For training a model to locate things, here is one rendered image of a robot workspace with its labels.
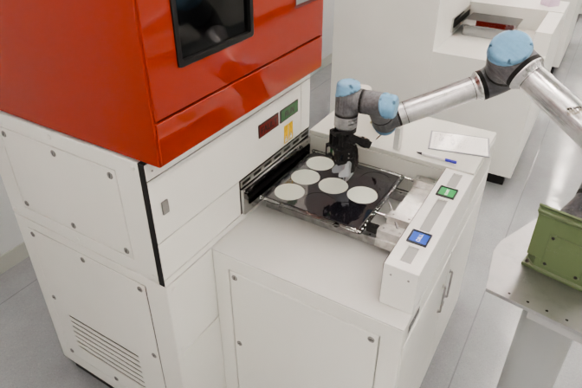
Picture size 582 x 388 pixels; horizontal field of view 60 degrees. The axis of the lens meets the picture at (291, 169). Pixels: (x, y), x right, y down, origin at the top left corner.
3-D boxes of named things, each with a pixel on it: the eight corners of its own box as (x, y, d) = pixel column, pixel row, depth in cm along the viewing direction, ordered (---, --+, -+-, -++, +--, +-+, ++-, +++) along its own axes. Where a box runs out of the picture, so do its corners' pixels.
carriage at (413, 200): (374, 245, 153) (374, 238, 151) (415, 188, 180) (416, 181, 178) (399, 255, 149) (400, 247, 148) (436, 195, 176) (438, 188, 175)
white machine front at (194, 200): (159, 284, 143) (137, 163, 122) (303, 159, 203) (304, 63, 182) (167, 288, 142) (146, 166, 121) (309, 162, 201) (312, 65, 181)
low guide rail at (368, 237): (266, 206, 175) (265, 199, 174) (268, 203, 177) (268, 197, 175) (404, 256, 153) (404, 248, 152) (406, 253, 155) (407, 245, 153)
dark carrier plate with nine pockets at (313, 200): (262, 197, 168) (262, 195, 167) (313, 152, 193) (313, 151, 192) (358, 229, 153) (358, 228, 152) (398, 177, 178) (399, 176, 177)
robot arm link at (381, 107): (402, 105, 160) (368, 100, 164) (398, 89, 150) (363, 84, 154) (395, 128, 158) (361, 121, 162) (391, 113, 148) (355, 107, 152)
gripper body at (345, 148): (324, 158, 170) (326, 126, 163) (345, 151, 174) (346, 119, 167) (338, 168, 164) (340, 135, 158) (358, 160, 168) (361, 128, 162)
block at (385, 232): (376, 236, 152) (377, 229, 150) (380, 230, 154) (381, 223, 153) (401, 245, 148) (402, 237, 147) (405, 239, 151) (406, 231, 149)
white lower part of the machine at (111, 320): (67, 368, 216) (11, 212, 173) (193, 257, 276) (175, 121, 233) (195, 453, 185) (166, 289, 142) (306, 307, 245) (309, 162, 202)
